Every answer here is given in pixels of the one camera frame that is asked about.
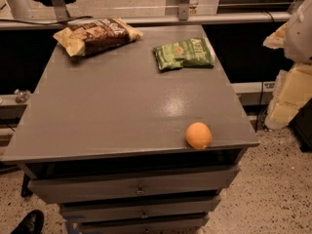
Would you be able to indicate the metal railing bar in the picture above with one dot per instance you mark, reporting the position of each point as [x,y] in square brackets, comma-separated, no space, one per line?
[13,24]

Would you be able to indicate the small shiny clutter object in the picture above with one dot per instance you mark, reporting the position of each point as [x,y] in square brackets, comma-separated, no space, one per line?
[22,96]

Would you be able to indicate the orange fruit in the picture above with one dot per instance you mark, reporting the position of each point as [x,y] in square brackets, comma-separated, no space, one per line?
[199,136]

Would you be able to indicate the green chip bag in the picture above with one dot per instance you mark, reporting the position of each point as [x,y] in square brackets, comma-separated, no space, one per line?
[189,53]

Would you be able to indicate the black shoe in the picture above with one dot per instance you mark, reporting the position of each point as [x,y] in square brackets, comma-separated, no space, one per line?
[31,224]

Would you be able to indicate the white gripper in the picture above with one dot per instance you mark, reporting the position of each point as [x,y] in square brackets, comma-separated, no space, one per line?
[300,36]

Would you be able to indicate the brown chip bag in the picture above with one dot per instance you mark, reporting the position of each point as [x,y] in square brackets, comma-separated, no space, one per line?
[94,37]

